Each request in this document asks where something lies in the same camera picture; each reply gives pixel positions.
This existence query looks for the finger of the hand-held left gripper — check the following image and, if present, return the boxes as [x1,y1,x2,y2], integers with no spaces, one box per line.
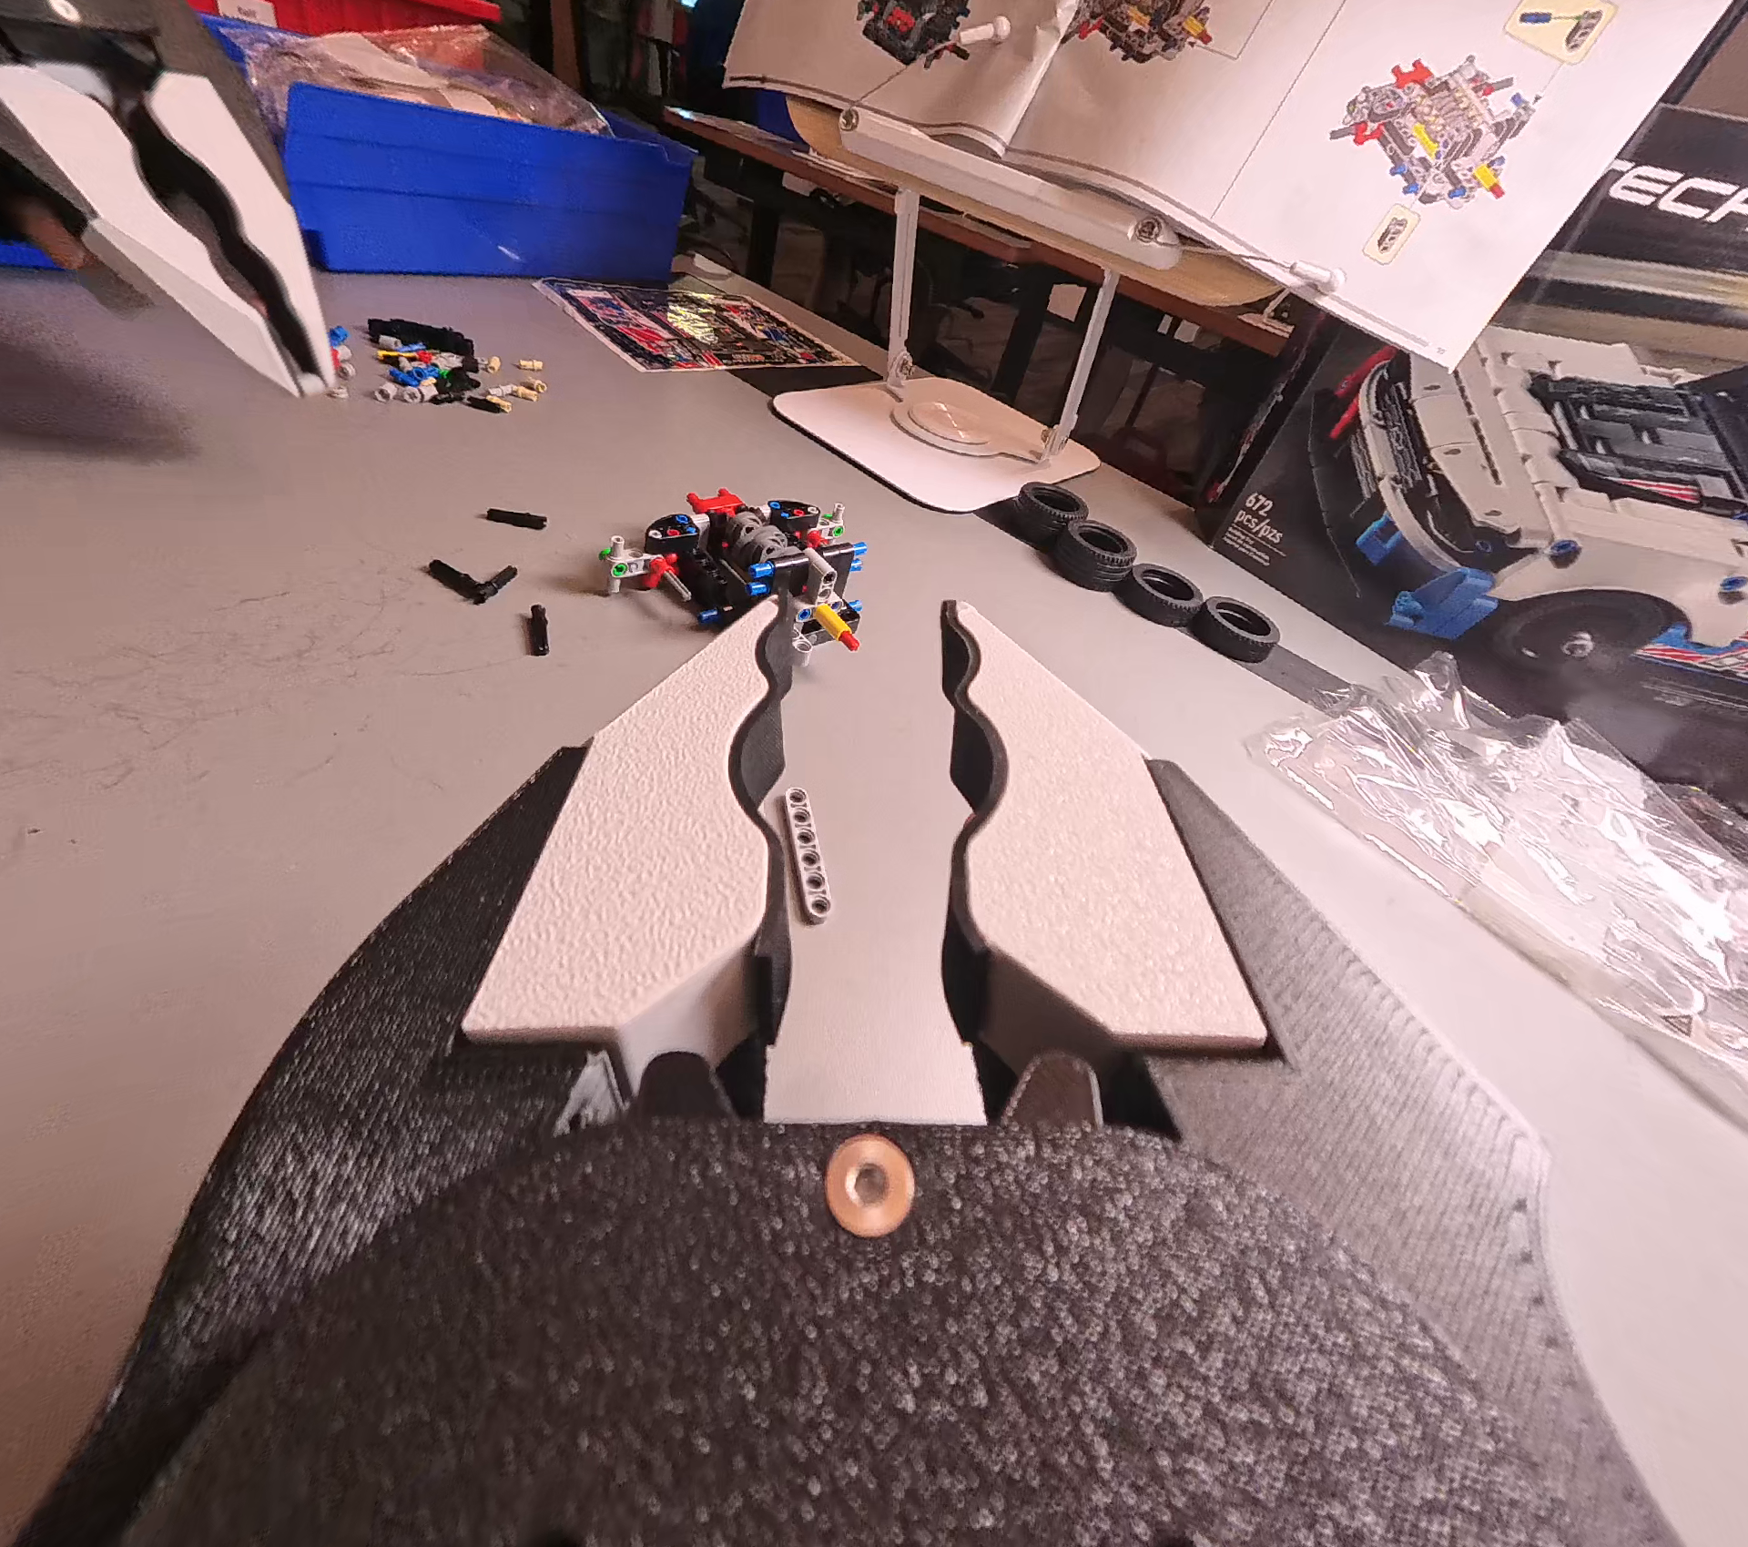
[0,61,306,398]
[137,69,339,394]

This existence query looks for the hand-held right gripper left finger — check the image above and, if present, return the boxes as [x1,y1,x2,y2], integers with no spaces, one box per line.
[461,596,798,1117]

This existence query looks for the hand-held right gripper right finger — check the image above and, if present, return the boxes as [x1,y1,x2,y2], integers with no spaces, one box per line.
[940,598,1273,1117]

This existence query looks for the grey lego beam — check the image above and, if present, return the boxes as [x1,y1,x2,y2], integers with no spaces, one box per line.
[781,787,836,922]

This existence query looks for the pile of small lego pieces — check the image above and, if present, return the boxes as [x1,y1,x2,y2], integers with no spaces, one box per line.
[328,314,552,414]

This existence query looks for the partly built lego model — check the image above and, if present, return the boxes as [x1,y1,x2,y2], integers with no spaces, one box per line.
[596,487,869,653]

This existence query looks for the lego sticker sheet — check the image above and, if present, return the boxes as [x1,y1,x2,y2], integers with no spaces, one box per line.
[536,276,860,374]

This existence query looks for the lego set box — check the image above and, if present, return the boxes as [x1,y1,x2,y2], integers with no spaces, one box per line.
[1202,0,1748,811]

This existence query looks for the lego instruction booklet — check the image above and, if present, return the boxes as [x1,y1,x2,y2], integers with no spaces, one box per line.
[723,0,1748,371]

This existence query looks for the plastic bags in bin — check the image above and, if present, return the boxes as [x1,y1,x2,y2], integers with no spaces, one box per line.
[219,23,610,134]

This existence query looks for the blue storage bin with bags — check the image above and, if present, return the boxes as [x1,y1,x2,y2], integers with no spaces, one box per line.
[197,10,699,285]

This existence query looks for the black rubber tyre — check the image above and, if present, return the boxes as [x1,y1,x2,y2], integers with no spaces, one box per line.
[1191,596,1282,664]
[1116,564,1207,629]
[1011,482,1093,549]
[1049,518,1138,593]

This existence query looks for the empty clear plastic bags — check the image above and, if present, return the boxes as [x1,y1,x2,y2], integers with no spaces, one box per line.
[1246,651,1748,1111]

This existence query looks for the white book stand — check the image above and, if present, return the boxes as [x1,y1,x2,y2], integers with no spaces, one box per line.
[770,99,1348,513]

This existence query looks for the wooden background table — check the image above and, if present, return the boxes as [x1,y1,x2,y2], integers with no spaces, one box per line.
[661,105,1293,374]

